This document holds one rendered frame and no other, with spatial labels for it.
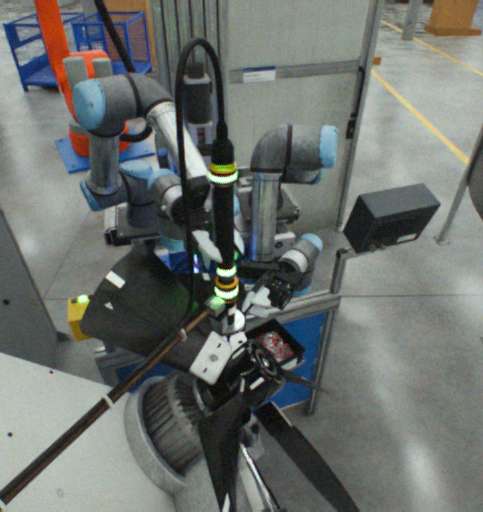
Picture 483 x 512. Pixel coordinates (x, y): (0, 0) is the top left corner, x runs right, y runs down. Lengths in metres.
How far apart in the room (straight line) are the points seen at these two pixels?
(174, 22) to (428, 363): 2.14
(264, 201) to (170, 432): 0.66
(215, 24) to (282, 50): 1.12
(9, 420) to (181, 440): 0.30
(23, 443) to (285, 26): 2.36
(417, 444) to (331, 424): 0.41
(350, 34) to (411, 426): 2.26
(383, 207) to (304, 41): 1.54
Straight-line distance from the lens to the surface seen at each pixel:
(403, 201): 1.39
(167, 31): 1.52
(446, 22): 13.08
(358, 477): 2.11
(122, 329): 0.73
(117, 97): 1.12
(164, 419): 0.84
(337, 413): 2.23
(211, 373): 0.81
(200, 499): 0.83
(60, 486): 0.74
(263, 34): 2.55
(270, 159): 1.12
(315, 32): 2.69
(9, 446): 0.73
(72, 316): 1.22
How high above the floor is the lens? 1.90
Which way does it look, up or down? 39 degrees down
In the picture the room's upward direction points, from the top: straight up
